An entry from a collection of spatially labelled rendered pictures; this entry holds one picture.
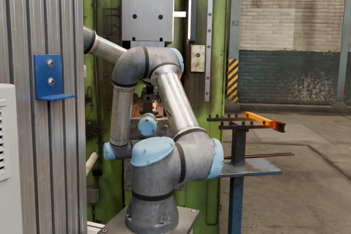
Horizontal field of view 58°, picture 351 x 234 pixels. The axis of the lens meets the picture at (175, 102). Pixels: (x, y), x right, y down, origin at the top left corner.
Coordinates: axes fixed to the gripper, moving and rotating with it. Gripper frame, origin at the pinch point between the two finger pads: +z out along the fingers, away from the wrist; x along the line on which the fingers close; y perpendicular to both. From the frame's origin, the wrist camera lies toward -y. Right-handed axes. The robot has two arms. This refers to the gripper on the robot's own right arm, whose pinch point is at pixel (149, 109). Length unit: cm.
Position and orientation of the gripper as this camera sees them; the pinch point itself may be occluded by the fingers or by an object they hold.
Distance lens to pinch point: 165.2
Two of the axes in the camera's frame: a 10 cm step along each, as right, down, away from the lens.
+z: -0.5, -1.3, 9.9
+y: -0.1, 9.9, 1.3
